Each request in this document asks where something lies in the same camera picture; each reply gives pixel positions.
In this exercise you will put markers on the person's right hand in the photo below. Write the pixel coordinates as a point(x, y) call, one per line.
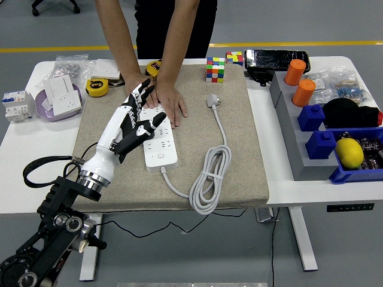
point(136, 82)

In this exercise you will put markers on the person's left hand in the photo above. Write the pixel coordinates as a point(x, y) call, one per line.
point(170, 100)

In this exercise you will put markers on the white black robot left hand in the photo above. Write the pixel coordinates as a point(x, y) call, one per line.
point(110, 131)

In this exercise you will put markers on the white power strip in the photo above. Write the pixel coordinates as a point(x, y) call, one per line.
point(161, 158)

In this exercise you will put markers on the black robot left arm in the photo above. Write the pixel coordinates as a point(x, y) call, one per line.
point(66, 185)

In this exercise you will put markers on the person's right forearm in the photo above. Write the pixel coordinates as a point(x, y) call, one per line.
point(119, 36)

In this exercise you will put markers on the person's left forearm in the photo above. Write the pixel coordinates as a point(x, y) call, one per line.
point(176, 39)

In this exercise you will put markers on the yellow tape measure red label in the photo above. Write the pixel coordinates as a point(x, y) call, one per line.
point(153, 68)

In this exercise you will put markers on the grey-brown mat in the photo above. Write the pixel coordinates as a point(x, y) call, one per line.
point(194, 143)

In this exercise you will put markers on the colourful puzzle cube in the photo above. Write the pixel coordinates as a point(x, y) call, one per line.
point(215, 70)
point(235, 58)

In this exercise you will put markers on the clear bag of screws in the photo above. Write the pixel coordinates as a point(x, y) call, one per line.
point(70, 67)

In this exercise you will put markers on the purple bowl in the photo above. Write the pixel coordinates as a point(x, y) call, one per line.
point(42, 109)

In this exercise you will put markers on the black stand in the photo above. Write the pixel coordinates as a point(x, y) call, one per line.
point(260, 76)

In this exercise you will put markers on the white circuit breaker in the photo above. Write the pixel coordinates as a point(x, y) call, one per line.
point(16, 106)

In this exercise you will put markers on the glossy black wrapped box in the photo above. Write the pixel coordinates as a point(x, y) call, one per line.
point(275, 58)

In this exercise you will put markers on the black office chair base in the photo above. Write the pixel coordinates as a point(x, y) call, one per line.
point(37, 9)

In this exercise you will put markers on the orange cylinder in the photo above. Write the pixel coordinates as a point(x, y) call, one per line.
point(303, 92)
point(294, 71)

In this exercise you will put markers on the grey stepped block base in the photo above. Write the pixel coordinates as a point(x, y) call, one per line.
point(293, 143)

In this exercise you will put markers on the white table leg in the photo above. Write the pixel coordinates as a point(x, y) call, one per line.
point(89, 266)
point(303, 239)

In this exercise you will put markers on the blue block with knob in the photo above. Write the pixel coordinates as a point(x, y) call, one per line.
point(311, 118)
point(320, 146)

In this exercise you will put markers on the grey box under table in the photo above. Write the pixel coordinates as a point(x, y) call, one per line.
point(264, 216)

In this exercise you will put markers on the clear bag of small parts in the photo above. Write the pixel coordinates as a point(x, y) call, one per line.
point(320, 85)

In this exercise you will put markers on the black cloth bundle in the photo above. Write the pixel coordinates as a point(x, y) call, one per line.
point(344, 113)

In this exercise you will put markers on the clear bag of resistors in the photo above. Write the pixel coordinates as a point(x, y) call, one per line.
point(351, 88)

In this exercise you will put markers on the blue plastic bin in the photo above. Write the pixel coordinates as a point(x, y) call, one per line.
point(341, 176)

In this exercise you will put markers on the yellow lemon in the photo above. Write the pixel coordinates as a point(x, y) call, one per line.
point(350, 154)

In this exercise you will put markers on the dark cylindrical components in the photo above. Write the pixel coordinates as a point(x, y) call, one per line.
point(372, 149)

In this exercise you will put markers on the black table control panel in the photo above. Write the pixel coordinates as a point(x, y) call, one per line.
point(350, 207)

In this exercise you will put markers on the white wall switch plate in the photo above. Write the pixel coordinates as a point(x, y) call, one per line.
point(104, 69)

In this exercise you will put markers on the white wall socket panel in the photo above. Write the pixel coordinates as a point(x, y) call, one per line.
point(67, 103)

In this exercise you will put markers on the white switch panel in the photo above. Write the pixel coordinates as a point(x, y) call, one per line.
point(58, 85)

